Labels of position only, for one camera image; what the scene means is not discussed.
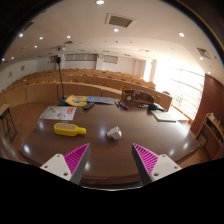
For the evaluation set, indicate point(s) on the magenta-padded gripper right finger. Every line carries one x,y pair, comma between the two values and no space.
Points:
164,166

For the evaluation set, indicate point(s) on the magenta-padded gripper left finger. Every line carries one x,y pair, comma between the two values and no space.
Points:
57,166

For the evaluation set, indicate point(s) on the yellow power strip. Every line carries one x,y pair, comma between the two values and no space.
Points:
66,129

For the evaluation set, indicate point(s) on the grey notebook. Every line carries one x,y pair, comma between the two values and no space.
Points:
163,116

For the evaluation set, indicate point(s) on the white printed booklet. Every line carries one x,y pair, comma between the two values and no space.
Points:
58,113

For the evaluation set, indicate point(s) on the wooden shelf unit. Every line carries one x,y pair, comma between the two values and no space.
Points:
213,133

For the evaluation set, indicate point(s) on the black gooseneck microphone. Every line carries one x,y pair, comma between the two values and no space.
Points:
62,101

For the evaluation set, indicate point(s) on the black remote control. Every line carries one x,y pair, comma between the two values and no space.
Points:
88,106

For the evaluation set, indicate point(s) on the red marker pen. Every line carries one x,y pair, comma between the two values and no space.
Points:
123,106

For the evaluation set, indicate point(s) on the rows of wooden seats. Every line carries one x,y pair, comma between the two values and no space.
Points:
40,91

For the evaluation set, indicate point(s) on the small wooden side desk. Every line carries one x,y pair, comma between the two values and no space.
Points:
4,110

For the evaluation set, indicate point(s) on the blue marker pen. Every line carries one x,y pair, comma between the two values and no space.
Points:
117,104

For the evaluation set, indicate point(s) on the blue booklet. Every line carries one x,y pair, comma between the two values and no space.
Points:
100,100

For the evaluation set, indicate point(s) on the large bright window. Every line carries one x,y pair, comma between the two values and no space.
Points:
183,86

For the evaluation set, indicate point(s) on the recessed ceiling lights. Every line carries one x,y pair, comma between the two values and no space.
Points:
115,30

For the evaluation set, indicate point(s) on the square ceiling air vent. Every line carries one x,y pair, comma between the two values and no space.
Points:
120,20

